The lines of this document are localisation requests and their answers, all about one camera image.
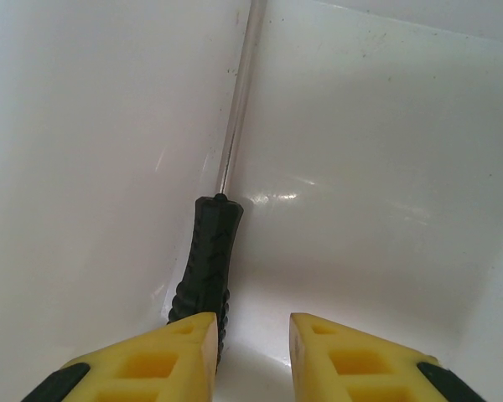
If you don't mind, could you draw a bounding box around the white plastic bin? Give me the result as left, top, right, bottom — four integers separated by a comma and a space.
0, 0, 503, 402

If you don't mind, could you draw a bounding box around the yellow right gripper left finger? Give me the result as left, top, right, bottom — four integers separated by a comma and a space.
22, 311, 220, 402

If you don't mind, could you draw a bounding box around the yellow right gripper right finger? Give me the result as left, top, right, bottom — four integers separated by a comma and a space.
289, 312, 485, 402

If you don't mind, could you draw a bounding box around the black handled screwdriver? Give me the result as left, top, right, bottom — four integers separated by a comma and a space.
165, 0, 262, 362

